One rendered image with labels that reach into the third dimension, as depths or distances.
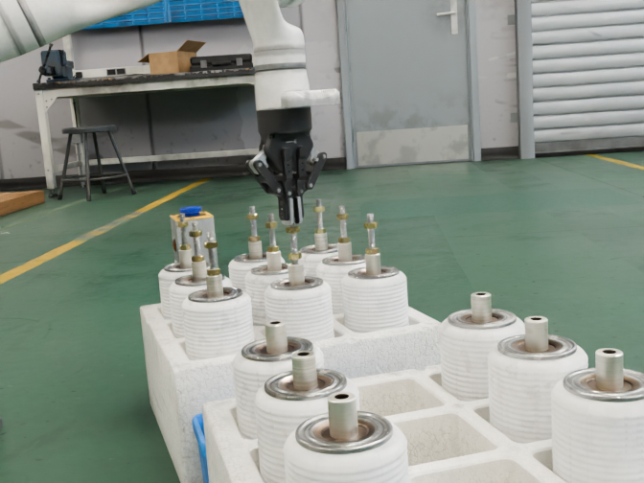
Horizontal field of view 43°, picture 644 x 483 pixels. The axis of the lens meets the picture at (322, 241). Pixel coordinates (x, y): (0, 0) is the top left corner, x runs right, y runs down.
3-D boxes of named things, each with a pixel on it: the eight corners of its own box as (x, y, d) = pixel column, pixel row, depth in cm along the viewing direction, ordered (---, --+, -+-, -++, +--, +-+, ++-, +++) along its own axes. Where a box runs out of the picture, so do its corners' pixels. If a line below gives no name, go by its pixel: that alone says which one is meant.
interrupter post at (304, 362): (296, 395, 73) (293, 359, 72) (289, 386, 75) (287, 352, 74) (322, 390, 73) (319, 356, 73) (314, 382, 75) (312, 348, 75)
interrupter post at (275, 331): (268, 357, 84) (265, 327, 83) (264, 351, 86) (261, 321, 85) (291, 355, 84) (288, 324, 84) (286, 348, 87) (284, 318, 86)
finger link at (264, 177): (248, 157, 110) (274, 185, 113) (241, 168, 110) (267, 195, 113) (260, 157, 108) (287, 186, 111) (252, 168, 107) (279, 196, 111)
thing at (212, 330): (183, 433, 111) (170, 305, 108) (205, 406, 121) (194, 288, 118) (250, 433, 110) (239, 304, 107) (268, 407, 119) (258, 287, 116)
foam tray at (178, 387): (187, 500, 107) (173, 370, 104) (149, 404, 143) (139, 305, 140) (451, 443, 119) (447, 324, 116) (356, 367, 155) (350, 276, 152)
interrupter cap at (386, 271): (409, 274, 118) (409, 269, 118) (368, 284, 114) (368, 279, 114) (378, 267, 125) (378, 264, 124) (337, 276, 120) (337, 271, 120)
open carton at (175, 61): (159, 78, 594) (156, 46, 590) (208, 74, 582) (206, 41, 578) (138, 78, 566) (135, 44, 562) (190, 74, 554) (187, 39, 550)
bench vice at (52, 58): (57, 84, 559) (53, 48, 555) (81, 82, 558) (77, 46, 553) (33, 83, 518) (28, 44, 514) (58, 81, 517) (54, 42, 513)
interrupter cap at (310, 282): (274, 294, 111) (274, 289, 111) (267, 284, 119) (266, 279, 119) (328, 288, 113) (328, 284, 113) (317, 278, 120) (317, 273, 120)
